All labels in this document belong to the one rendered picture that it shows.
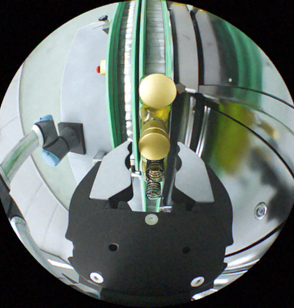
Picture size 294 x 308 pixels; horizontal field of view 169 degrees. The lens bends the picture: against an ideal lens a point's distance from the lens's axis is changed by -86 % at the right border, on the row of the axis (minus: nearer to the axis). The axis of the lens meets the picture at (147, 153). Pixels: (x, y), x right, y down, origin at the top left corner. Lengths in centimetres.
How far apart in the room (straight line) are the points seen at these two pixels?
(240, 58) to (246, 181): 22
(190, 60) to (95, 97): 45
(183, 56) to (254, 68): 27
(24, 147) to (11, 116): 328
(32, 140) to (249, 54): 66
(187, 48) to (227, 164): 38
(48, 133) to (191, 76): 61
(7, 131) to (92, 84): 331
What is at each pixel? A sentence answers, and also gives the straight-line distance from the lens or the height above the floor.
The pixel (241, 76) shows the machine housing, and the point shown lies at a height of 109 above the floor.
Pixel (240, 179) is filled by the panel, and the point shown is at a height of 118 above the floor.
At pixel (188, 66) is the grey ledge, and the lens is 41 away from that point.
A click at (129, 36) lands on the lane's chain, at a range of 46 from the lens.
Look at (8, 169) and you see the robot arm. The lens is 46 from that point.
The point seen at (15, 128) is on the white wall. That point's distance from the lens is 373.
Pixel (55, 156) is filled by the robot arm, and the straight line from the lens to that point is 57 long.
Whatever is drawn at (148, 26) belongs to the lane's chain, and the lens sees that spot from 48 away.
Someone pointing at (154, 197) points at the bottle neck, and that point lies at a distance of 22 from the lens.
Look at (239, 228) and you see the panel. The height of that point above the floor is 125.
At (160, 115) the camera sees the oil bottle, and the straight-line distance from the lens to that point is 18.
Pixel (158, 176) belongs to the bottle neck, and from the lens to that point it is 18.
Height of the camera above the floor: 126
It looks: 57 degrees down
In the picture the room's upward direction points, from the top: 174 degrees counter-clockwise
